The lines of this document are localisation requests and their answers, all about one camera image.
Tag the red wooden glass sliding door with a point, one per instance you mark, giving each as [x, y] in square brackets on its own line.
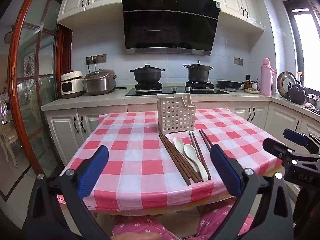
[37, 55]

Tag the black kettle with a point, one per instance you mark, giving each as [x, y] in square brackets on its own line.
[297, 95]

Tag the red white checkered tablecloth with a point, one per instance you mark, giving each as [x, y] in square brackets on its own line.
[130, 160]

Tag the grey stock pot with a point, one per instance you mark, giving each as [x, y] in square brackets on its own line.
[198, 73]

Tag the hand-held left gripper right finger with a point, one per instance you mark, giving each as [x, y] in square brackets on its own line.
[225, 170]

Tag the round glass pot lid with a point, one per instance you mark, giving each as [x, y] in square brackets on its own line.
[283, 82]

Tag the dark framed window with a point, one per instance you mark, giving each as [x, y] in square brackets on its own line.
[307, 42]

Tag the dark condiment bottle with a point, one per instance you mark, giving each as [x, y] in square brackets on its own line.
[247, 81]

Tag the spray bottle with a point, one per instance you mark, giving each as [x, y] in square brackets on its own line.
[299, 76]

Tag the gold small wall outlet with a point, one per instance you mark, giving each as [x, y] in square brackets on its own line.
[238, 61]

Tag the row of wooden chopsticks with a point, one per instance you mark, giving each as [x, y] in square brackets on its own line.
[177, 160]

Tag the beige perforated utensil basket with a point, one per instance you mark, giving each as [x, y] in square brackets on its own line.
[172, 115]

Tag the white countertop cooker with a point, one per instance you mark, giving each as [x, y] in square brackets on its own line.
[71, 85]

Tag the pink thermos flask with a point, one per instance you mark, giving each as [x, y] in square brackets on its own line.
[267, 80]

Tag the gold triple wall outlet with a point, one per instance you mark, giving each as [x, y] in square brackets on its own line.
[96, 59]

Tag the black wok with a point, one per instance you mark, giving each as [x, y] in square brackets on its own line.
[228, 83]

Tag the small white plate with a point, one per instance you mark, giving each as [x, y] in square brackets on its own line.
[251, 91]

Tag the steel container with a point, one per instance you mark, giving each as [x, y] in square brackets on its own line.
[311, 101]

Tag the pink patterned pajama pants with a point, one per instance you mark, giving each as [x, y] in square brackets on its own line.
[140, 227]

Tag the beige stone kitchen countertop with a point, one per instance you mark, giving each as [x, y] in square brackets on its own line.
[100, 100]

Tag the black range hood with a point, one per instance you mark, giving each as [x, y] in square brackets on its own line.
[170, 25]

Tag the black glass gas cooktop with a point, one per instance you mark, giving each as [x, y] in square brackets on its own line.
[175, 91]

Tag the white ceramic spoon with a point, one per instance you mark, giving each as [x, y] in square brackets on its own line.
[189, 150]
[178, 142]

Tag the black casserole pot with lid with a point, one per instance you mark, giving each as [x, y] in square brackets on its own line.
[147, 75]

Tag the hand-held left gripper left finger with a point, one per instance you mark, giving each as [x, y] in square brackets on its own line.
[92, 170]

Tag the silver rice cooker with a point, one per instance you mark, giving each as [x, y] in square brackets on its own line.
[100, 82]

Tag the small metal bowl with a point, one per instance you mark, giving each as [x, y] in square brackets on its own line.
[230, 89]

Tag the cream dining chair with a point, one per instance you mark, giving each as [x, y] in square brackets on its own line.
[7, 132]

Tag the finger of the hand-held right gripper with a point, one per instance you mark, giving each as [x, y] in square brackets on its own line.
[295, 137]
[275, 147]

